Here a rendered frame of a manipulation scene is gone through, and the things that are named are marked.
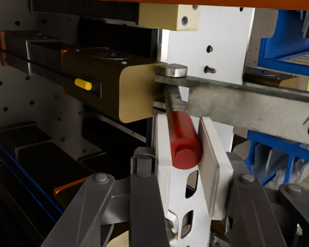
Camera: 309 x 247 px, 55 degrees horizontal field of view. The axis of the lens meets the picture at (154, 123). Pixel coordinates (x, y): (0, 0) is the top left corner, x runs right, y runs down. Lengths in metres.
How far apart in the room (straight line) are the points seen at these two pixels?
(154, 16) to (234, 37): 0.21
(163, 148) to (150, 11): 0.21
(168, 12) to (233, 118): 0.12
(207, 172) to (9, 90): 0.50
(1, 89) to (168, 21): 0.39
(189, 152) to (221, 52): 0.33
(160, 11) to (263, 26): 0.33
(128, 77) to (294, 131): 0.16
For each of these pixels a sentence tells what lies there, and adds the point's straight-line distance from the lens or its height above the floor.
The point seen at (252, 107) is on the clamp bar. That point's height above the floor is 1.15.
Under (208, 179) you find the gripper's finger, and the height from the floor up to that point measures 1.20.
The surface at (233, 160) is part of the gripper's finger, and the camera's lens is 0.17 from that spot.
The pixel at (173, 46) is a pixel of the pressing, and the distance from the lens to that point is 0.40.
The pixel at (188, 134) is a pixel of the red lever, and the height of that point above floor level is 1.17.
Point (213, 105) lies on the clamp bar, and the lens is 0.29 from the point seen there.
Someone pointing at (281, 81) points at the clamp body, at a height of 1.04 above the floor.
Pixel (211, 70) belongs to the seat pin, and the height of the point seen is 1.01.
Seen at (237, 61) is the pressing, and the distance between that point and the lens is 0.53.
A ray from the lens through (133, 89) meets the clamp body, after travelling 0.30.
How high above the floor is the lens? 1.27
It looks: 42 degrees down
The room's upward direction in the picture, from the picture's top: 114 degrees clockwise
